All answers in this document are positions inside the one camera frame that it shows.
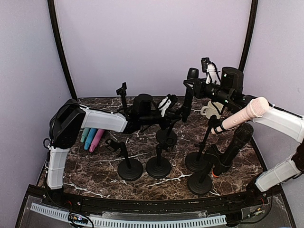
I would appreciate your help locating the cream pink microphone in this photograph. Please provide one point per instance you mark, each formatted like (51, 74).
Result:
(255, 109)

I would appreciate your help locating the black mic stand blue mic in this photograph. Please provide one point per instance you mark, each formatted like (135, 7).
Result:
(122, 93)

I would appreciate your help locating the white slotted cable duct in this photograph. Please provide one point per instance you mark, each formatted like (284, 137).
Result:
(125, 220)

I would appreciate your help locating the black microphone orange base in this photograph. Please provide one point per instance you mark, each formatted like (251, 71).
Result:
(242, 135)

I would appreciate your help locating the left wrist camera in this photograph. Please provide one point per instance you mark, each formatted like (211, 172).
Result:
(168, 102)

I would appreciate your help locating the right black frame post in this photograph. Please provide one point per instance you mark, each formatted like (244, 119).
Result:
(249, 34)

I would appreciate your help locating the left black frame post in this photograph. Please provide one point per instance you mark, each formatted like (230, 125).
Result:
(60, 50)

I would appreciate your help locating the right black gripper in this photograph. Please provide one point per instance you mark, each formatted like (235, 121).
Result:
(199, 90)

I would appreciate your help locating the black mic stand cream mic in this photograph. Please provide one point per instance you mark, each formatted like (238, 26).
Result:
(193, 160)

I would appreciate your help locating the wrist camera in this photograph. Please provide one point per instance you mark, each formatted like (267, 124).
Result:
(211, 71)
(168, 102)

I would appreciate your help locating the mint green microphone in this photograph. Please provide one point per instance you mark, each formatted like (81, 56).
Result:
(84, 135)

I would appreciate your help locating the black frame post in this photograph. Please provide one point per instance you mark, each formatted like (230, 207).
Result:
(249, 34)
(60, 50)

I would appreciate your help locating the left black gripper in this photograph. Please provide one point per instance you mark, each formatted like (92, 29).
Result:
(168, 117)

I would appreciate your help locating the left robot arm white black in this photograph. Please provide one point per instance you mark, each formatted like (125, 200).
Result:
(72, 117)

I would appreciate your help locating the black front table rail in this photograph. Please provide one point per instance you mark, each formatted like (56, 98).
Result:
(93, 205)

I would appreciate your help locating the beige mug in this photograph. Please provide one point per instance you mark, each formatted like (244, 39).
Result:
(212, 108)

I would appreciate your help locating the blue microphone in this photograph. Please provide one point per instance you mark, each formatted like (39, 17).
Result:
(91, 134)

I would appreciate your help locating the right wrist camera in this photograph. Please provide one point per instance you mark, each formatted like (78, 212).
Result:
(211, 71)

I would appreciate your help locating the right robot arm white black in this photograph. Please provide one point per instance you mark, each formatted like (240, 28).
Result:
(229, 93)

